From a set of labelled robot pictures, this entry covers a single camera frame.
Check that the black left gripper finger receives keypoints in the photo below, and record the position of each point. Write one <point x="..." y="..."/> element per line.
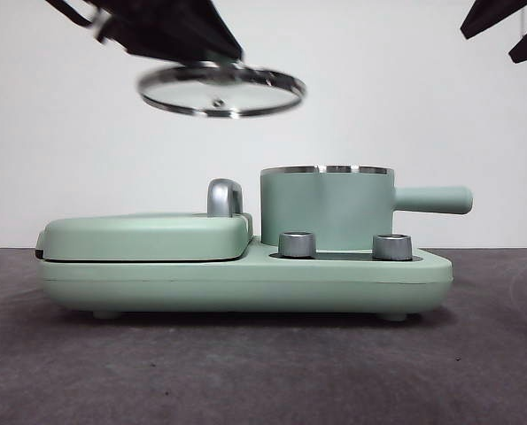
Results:
<point x="205" y="26"/>
<point x="170" y="46"/>

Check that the glass lid with green knob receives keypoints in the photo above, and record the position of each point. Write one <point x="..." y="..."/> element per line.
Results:
<point x="219" y="104"/>

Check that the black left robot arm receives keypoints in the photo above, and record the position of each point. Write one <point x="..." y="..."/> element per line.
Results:
<point x="112" y="13"/>

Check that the green hinged griddle cover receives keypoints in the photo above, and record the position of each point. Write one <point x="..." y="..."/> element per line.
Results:
<point x="143" y="237"/>

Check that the silver control knob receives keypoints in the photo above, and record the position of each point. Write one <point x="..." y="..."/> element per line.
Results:
<point x="297" y="244"/>
<point x="392" y="247"/>

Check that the green breakfast machine base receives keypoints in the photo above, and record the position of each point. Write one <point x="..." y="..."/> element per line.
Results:
<point x="245" y="283"/>

